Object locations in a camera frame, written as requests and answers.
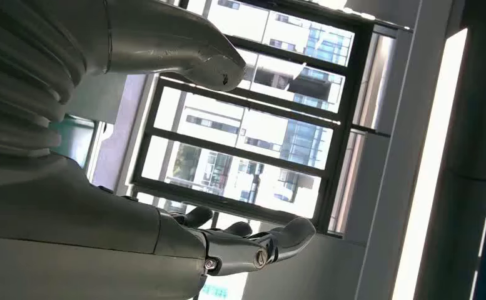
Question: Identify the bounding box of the black window frame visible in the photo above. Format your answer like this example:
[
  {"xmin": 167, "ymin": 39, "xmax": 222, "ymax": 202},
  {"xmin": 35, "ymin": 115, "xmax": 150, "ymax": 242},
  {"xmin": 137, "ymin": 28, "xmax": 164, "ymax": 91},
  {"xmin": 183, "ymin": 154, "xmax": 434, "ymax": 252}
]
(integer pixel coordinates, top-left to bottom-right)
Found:
[{"xmin": 131, "ymin": 0, "xmax": 393, "ymax": 237}]

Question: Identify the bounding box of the long ceiling light strip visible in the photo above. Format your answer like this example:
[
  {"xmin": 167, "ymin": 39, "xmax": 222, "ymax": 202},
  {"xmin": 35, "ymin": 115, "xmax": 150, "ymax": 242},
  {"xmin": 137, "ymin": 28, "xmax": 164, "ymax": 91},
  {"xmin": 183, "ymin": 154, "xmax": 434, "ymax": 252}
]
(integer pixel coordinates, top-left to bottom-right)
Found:
[{"xmin": 391, "ymin": 27, "xmax": 468, "ymax": 300}]

